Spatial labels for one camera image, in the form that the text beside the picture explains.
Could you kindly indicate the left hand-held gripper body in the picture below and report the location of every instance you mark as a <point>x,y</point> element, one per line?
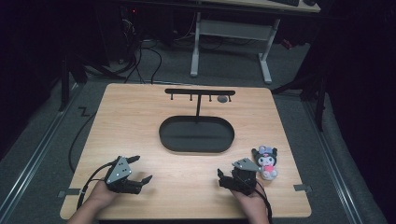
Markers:
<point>119,173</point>

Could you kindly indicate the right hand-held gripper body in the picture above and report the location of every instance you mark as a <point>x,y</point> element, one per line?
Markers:
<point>244,177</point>

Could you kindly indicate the person's right hand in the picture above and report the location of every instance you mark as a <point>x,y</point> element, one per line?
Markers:
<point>249,202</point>

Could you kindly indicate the person's left hand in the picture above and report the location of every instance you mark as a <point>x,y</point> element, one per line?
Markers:
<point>102,196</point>

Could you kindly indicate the black and pink plush toy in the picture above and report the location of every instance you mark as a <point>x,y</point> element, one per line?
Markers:
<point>266,162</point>

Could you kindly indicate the black hook stand with tray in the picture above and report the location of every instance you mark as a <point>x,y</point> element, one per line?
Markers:
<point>196,133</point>

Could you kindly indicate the grey tape strip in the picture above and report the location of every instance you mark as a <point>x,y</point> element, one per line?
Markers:
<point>302,187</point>
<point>69,192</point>

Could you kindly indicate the grey round table grommet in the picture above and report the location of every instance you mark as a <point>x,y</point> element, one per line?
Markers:
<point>222,99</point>

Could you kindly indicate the black metal stand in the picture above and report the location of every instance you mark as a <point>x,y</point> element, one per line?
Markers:
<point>70,77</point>
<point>311,90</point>

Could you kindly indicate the black computer tower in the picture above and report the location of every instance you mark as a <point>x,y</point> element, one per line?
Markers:
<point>129,29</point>

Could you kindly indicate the white-framed wooden desk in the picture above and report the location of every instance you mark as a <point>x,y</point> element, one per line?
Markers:
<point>232,30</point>

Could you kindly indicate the black keyboard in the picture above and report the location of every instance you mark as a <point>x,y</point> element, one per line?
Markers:
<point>285,2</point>

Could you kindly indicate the black computer mouse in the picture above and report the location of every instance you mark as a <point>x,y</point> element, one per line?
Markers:
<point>309,2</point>

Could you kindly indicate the metal floor rail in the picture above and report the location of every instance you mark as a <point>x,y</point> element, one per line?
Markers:
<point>34,155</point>
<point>336,168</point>

